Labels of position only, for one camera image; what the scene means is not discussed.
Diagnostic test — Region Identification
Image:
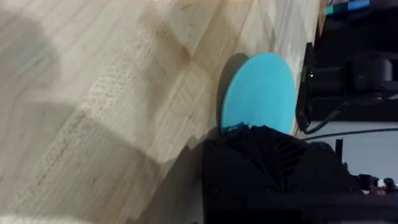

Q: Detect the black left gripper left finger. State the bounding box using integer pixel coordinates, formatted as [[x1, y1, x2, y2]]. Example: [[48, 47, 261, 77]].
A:
[[202, 124, 272, 195]]

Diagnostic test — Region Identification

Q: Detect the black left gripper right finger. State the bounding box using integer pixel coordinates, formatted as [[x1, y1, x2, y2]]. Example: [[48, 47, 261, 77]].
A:
[[252, 124, 364, 195]]

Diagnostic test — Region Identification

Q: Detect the light blue round plate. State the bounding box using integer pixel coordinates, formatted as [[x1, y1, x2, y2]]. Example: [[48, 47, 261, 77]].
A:
[[220, 52, 297, 135]]

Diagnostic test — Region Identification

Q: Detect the blue and teal box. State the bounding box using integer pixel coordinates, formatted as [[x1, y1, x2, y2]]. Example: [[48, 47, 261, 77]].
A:
[[324, 0, 371, 15]]

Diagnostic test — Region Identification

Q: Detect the thin black cable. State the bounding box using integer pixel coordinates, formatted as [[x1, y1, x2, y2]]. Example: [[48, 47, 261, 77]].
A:
[[303, 126, 398, 141]]

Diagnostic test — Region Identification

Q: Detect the black mounting rail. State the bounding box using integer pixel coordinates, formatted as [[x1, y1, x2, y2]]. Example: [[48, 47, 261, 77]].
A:
[[298, 42, 398, 123]]

